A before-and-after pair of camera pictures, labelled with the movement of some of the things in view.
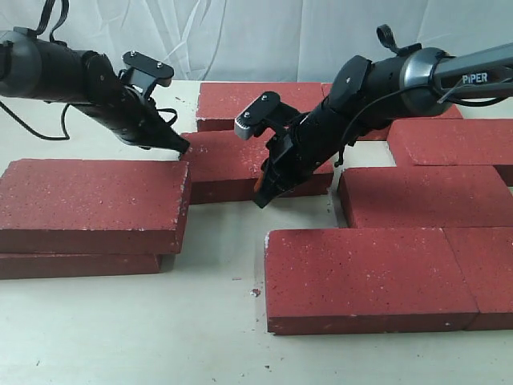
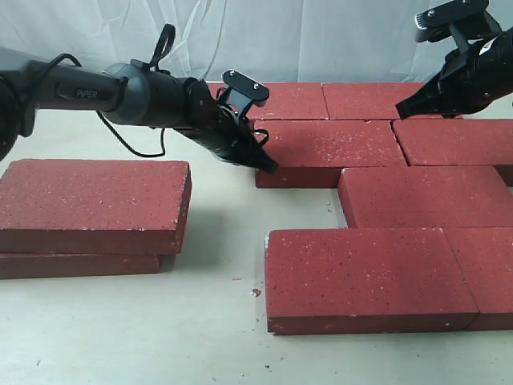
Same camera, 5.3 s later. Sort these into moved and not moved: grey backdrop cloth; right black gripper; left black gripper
Moved: left black gripper; right black gripper
Not moved: grey backdrop cloth
